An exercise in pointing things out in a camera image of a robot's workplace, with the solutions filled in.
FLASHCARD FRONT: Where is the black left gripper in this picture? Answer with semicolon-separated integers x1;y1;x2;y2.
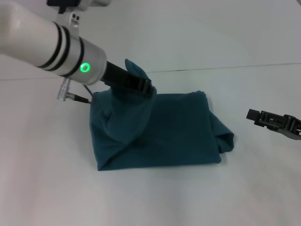
103;60;158;98

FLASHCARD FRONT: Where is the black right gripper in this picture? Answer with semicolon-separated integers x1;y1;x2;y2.
245;108;301;141

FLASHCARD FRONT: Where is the teal t-shirt with pink print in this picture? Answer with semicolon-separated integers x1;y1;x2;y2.
89;58;235;172

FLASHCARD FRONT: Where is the left arm cable with metal plug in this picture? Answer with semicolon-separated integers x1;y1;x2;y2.
56;78;95;105

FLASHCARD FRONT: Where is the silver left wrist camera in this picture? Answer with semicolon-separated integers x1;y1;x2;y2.
46;0;111;29

